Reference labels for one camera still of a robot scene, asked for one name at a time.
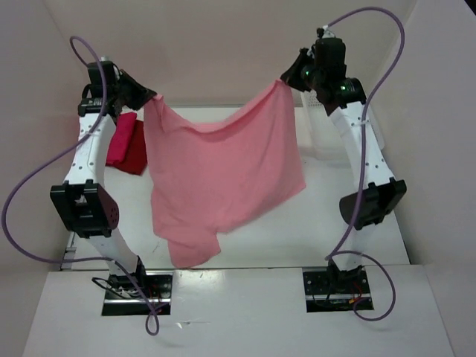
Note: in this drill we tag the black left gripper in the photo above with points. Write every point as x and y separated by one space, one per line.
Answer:
142 94

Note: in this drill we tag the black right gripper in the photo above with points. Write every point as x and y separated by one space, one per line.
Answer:
291 75

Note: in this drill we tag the magenta t shirt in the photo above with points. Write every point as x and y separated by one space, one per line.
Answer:
121 139

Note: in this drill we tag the dark red t shirt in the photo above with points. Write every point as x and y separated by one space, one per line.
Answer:
135 160

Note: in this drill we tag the light pink t shirt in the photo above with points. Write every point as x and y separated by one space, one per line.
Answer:
210 178

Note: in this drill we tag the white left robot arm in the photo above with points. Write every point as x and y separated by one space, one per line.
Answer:
82 202

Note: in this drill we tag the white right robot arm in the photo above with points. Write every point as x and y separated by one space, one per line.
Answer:
377 193

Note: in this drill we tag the white plastic basket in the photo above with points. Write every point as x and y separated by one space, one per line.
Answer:
326 141

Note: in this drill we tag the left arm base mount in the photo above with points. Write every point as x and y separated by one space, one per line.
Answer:
121 298

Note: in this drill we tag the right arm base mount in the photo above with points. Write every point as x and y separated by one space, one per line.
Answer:
322 295

